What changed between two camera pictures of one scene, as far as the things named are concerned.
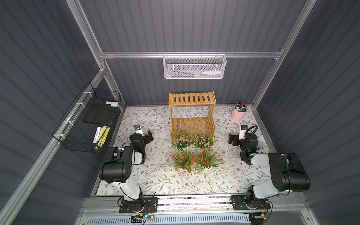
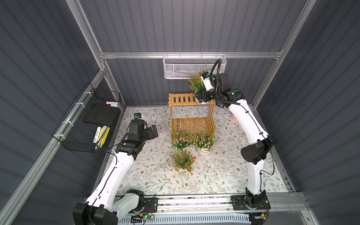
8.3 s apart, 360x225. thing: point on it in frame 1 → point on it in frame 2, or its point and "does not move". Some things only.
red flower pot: (206, 159) → (197, 84)
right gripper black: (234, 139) → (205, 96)
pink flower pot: (182, 142) does not move
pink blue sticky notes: (113, 103) does not move
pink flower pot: (204, 141) does not move
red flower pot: (184, 161) does not move
